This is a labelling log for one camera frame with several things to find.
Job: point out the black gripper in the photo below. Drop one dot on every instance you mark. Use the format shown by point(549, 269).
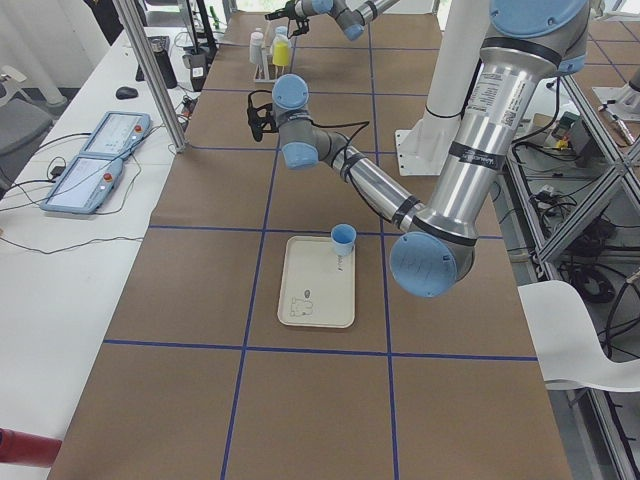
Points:
point(292, 10)
point(258, 131)

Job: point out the yellow ikea cup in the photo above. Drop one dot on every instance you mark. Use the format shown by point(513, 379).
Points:
point(281, 55)

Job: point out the white ikea cup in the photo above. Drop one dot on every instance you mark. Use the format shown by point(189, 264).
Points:
point(256, 54)

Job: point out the light blue ikea cup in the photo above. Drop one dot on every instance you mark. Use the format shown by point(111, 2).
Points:
point(343, 237)
point(281, 34)

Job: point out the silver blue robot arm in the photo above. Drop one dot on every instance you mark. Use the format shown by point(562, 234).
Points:
point(351, 22)
point(492, 57)

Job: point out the black box with label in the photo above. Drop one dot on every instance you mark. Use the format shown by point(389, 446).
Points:
point(197, 62)

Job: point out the black cylinder bottle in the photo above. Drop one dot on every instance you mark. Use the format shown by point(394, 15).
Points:
point(159, 48)

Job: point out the black computer mouse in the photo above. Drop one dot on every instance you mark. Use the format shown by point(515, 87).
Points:
point(126, 92)

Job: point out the upper teach pendant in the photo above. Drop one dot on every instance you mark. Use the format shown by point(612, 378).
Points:
point(117, 133)

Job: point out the teach pendant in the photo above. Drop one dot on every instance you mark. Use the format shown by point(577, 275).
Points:
point(84, 185)
point(117, 133)

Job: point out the cream serving tray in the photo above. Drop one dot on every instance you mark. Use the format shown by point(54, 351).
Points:
point(317, 286)

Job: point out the lower teach pendant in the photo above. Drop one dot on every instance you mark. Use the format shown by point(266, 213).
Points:
point(84, 185)

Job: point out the grey office chair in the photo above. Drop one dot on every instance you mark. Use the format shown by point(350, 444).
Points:
point(23, 124)

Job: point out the red fire extinguisher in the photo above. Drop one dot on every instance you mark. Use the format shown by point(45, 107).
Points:
point(26, 449)

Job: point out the white wire cup rack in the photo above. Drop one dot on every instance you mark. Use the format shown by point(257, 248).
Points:
point(267, 72)

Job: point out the aluminium frame post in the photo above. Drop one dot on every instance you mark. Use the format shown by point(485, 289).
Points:
point(130, 19)

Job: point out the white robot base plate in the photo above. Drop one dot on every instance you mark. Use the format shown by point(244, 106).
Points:
point(420, 154)

